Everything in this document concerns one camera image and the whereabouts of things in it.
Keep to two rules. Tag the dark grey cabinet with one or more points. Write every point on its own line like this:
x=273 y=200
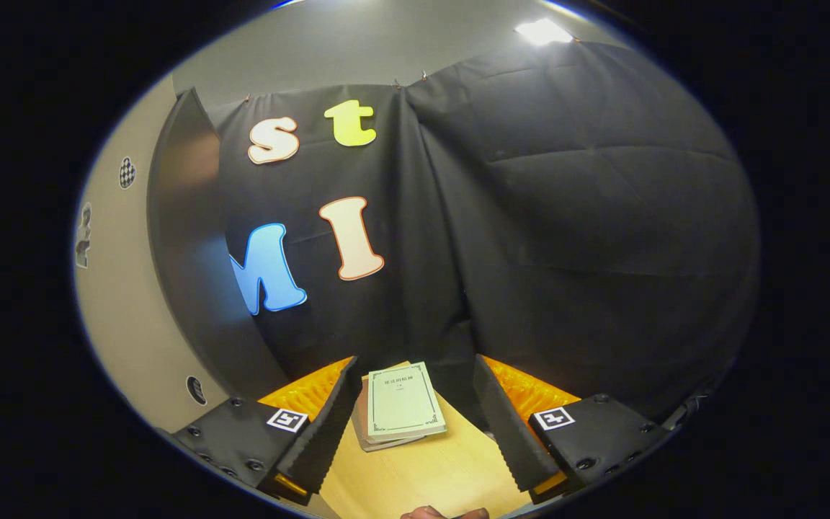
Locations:
x=199 y=288

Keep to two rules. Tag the grey cabinet door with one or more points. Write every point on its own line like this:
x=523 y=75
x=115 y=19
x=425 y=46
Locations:
x=119 y=324

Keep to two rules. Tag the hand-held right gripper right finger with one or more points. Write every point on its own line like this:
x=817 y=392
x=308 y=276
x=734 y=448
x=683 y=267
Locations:
x=505 y=432

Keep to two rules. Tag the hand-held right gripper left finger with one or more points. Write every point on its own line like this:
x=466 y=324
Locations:
x=328 y=432

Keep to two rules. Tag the rectangular ceiling light panel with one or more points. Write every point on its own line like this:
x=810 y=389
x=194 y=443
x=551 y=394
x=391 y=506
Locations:
x=543 y=31

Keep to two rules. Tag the black backdrop cloth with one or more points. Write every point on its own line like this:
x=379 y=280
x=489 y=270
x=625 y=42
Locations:
x=566 y=252

